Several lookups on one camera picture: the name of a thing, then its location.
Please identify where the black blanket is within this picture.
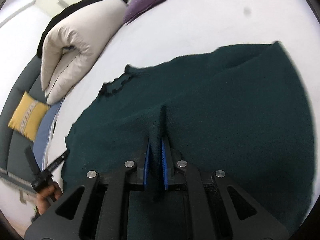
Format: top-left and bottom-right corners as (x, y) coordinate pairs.
(36, 0), (129, 59)

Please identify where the rolled beige duvet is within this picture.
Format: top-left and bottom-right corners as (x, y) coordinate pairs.
(41, 0), (126, 105)

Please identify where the grey upholstered headboard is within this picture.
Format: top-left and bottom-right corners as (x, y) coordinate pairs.
(1, 56), (46, 181)

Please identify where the blue pillow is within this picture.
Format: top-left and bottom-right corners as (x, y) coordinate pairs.
(33, 101), (62, 171)

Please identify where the dark green knit sweater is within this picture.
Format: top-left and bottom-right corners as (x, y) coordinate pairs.
(61, 42), (315, 239)

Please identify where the yellow cushion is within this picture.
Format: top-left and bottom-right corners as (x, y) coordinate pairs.
(8, 92), (50, 142)

